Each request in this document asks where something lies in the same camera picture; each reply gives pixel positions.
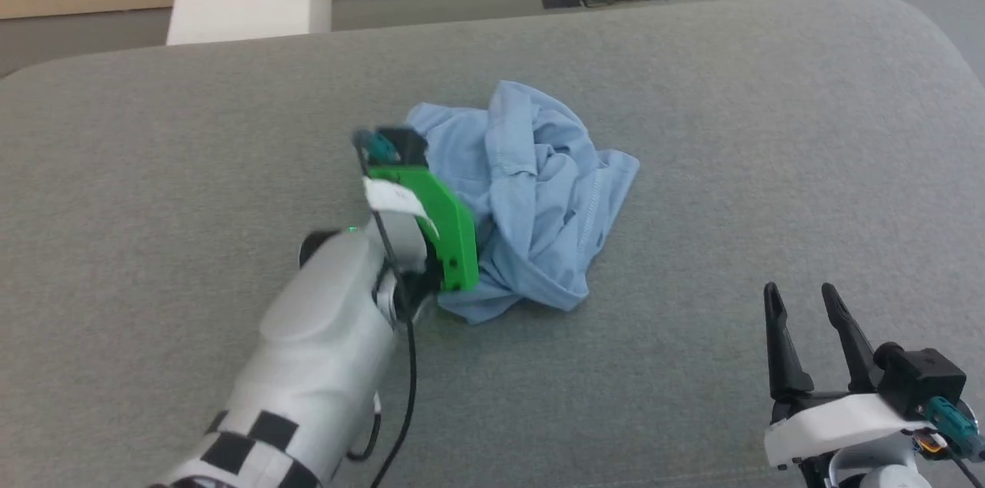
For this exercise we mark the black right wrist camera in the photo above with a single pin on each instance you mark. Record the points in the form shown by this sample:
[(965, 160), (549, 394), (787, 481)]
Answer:
[(919, 372)]

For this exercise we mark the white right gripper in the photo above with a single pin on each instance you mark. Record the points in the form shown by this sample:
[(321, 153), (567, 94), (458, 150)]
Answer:
[(839, 419)]

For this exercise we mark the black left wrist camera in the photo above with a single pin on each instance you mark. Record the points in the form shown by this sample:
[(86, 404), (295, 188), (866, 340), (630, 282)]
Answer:
[(396, 143)]

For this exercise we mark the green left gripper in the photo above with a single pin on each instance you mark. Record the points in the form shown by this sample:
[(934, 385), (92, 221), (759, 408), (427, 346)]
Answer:
[(458, 249)]

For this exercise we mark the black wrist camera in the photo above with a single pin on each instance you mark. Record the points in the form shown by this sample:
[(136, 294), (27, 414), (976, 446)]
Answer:
[(919, 372), (396, 143)]

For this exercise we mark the light blue polo shirt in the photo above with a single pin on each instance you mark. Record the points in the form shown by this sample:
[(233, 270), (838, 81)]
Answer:
[(539, 195)]

